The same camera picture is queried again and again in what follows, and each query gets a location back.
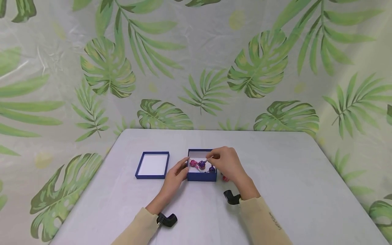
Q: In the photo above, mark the blue box lid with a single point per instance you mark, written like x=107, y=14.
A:
x=152, y=165

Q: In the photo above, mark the dark blue wrapped lollipop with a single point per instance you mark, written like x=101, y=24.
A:
x=212, y=169

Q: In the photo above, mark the person's left hand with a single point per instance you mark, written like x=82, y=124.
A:
x=174, y=178

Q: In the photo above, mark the blue square gift box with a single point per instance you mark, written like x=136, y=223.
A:
x=200, y=177

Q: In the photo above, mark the pink wrapped lollipop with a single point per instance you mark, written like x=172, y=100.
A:
x=193, y=163

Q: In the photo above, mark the person's right thumb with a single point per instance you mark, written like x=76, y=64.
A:
x=214, y=164

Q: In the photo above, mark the person's right hand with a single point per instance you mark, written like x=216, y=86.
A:
x=230, y=166

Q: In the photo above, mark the person's left forearm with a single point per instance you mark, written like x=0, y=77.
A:
x=144, y=224

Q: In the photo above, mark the person's left fingers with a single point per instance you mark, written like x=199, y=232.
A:
x=185, y=172

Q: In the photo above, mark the person's right index finger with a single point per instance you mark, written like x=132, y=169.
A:
x=214, y=153

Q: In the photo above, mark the purple lollipop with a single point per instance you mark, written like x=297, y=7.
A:
x=201, y=164

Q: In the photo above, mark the red wrapped lollipop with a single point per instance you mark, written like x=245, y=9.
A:
x=225, y=178

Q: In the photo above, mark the person's left thumb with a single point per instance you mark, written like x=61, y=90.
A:
x=184, y=160

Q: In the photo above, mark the person's right forearm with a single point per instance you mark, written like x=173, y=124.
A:
x=263, y=221

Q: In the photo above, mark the black wrist band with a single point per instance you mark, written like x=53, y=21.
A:
x=231, y=197
x=167, y=219

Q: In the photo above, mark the person's right fingers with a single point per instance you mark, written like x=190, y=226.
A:
x=223, y=149

